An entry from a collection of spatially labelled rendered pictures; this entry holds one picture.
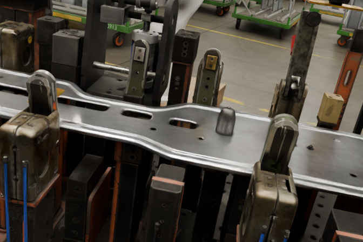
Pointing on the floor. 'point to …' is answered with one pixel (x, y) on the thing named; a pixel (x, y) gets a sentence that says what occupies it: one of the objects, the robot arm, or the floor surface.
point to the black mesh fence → (359, 122)
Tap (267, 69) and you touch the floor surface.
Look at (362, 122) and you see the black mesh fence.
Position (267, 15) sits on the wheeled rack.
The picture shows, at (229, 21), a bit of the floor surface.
